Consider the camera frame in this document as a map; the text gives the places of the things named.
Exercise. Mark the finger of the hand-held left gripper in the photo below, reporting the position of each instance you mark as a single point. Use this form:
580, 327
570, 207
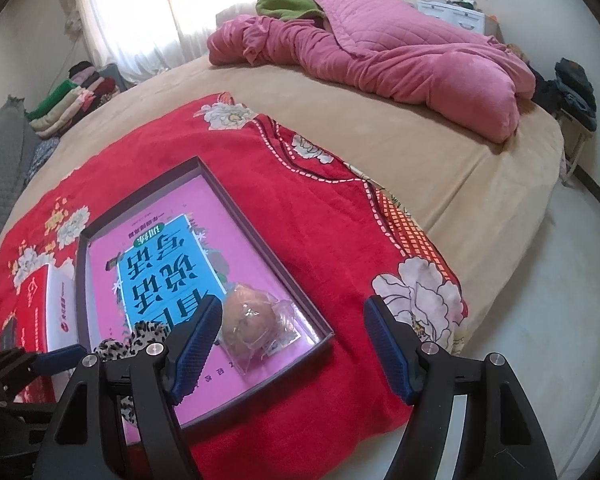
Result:
60, 358

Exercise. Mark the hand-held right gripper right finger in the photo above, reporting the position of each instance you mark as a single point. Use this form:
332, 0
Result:
387, 345

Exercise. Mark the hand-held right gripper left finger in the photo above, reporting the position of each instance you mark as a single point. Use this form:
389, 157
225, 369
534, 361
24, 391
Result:
197, 345

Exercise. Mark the plastic bread bun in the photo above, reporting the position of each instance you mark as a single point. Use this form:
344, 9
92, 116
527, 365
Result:
247, 317

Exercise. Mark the leopard print scrunchie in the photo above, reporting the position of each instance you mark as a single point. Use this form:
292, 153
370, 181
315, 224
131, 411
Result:
140, 335

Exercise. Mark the dark grey shallow box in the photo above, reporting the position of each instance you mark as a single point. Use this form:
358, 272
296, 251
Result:
180, 210

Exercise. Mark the red and white carton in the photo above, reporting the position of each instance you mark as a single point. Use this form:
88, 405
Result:
35, 300

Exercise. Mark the red floral blanket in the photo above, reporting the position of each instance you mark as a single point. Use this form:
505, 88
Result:
305, 210

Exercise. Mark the grey quilted cushion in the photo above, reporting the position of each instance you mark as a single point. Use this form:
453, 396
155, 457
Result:
0, 170

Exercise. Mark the dark floral cloth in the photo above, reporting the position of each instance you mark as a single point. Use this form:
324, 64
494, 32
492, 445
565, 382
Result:
42, 152

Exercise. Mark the stack of folded clothes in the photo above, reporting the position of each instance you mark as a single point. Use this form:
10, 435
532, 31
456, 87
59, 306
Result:
65, 105

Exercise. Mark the white metal rack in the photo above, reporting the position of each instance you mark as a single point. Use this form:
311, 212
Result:
577, 150

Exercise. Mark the pink quilt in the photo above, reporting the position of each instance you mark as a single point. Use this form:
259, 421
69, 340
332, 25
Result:
380, 50

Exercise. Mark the black bag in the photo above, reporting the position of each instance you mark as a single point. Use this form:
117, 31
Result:
575, 85

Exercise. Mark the white cabinet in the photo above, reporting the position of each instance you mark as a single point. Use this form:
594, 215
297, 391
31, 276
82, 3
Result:
460, 15

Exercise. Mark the white curtain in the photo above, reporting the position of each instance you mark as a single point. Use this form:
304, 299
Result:
130, 10

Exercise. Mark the green fleece cloth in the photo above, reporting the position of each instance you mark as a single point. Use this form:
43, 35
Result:
285, 5

